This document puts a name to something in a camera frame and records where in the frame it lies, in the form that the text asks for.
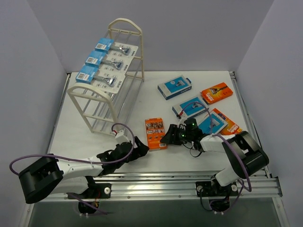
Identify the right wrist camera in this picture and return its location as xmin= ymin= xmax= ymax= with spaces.
xmin=176 ymin=114 xmax=187 ymax=130

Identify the blue harry's box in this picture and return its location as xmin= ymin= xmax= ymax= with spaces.
xmin=198 ymin=112 xmax=228 ymax=134
xmin=157 ymin=75 xmax=192 ymax=100
xmin=172 ymin=95 xmax=209 ymax=119

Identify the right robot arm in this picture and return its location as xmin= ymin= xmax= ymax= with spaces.
xmin=160 ymin=118 xmax=269 ymax=195

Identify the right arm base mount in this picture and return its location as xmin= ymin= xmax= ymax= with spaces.
xmin=195 ymin=181 xmax=239 ymax=198

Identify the orange Gillette Fusion box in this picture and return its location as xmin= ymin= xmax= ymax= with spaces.
xmin=145 ymin=118 xmax=167 ymax=150

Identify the cream metal-rod shelf rack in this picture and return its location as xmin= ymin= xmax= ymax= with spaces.
xmin=67 ymin=18 xmax=144 ymax=135

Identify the lower blue Harry's box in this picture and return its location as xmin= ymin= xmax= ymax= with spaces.
xmin=172 ymin=95 xmax=209 ymax=119

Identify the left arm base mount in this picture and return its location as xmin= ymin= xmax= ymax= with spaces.
xmin=72 ymin=183 xmax=112 ymax=199

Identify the blue Gillette razor blister pack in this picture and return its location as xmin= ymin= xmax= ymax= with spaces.
xmin=94 ymin=38 xmax=138 ymax=57

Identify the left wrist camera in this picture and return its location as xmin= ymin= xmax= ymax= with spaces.
xmin=112 ymin=130 xmax=130 ymax=144

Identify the aluminium rail frame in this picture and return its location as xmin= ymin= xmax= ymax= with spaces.
xmin=26 ymin=70 xmax=284 ymax=203

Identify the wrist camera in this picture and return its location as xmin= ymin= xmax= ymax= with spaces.
xmin=176 ymin=114 xmax=187 ymax=130
xmin=112 ymin=130 xmax=130 ymax=144

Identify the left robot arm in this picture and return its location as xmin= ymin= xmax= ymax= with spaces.
xmin=18 ymin=137 xmax=149 ymax=204

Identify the upper blue Harry's box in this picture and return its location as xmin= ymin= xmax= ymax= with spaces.
xmin=157 ymin=75 xmax=192 ymax=100

